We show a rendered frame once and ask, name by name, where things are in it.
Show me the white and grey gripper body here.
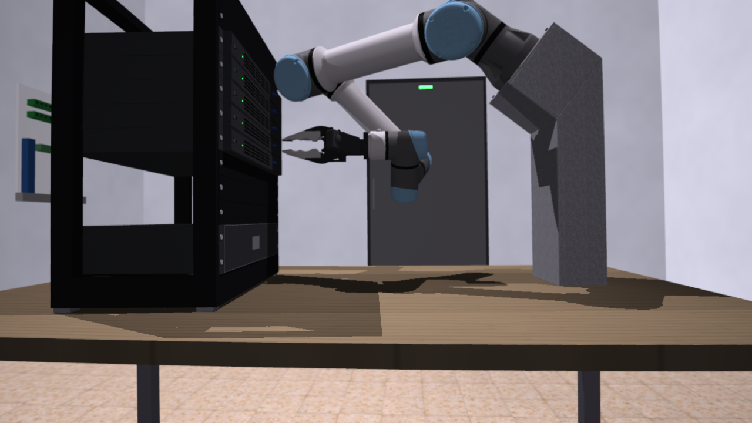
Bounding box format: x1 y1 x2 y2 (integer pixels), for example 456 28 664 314
321 132 368 162

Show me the black server rack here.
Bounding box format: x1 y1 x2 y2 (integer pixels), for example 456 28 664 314
51 0 282 313

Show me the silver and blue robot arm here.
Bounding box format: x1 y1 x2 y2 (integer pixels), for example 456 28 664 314
274 0 539 203

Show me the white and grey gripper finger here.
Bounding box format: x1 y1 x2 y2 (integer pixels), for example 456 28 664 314
282 149 334 164
282 126 333 142

